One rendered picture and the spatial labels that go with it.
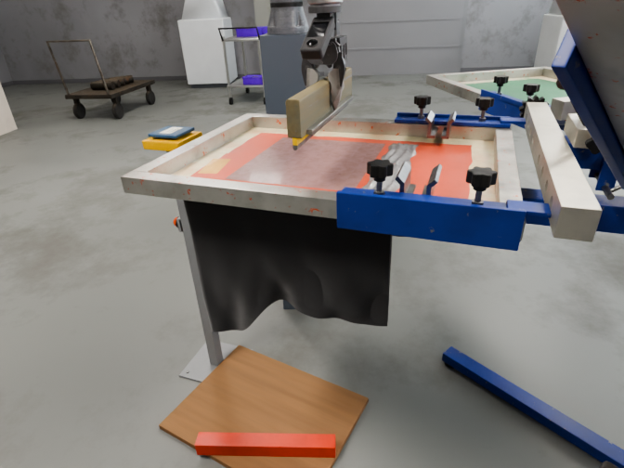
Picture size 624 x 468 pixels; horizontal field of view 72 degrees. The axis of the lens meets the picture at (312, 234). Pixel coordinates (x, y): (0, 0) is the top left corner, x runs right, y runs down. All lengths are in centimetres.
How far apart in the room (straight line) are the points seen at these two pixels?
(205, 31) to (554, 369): 728
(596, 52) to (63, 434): 182
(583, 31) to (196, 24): 795
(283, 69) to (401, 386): 126
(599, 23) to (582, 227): 44
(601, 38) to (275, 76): 143
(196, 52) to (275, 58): 658
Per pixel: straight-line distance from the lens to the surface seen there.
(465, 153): 115
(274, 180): 96
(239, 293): 109
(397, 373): 181
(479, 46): 905
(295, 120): 86
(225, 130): 127
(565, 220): 69
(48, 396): 205
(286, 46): 165
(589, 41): 32
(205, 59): 819
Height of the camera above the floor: 130
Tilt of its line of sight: 29 degrees down
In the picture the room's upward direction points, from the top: 3 degrees counter-clockwise
